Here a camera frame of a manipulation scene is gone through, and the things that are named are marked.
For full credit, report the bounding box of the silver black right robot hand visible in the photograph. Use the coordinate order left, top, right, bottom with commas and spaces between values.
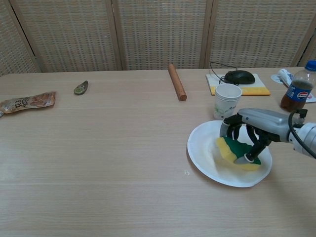
219, 108, 296, 165

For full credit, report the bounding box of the yellow green sponge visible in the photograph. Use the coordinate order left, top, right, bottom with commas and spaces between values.
216, 136, 262, 171

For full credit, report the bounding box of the white yellow mouse pad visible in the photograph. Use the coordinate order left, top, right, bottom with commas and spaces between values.
205, 73, 271, 96

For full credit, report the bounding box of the white paper plate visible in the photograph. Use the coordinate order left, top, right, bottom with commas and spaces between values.
187, 120, 273, 189

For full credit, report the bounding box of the cola bottle blue cap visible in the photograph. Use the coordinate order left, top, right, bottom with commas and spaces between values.
280, 60, 316, 110

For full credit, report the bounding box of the white paper cup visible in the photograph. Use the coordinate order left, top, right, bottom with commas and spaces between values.
213, 83, 242, 120

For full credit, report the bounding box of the white crumpled wrapper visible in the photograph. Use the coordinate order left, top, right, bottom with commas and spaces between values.
270, 68, 316, 103

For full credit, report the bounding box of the black computer mouse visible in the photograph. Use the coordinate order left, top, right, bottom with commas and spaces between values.
224, 70, 256, 85

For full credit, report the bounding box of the wooden rolling pin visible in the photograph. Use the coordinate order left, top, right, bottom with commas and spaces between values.
168, 63, 188, 102

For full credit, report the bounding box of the woven folding screen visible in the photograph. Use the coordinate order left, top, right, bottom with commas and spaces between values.
0, 0, 316, 77

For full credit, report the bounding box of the orange snack packet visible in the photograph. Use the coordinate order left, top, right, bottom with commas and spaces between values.
0, 91, 57, 118

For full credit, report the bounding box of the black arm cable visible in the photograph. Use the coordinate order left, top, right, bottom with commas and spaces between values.
288, 109, 316, 159

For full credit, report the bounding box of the black mouse cable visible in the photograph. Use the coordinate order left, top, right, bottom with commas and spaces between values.
209, 61, 239, 85

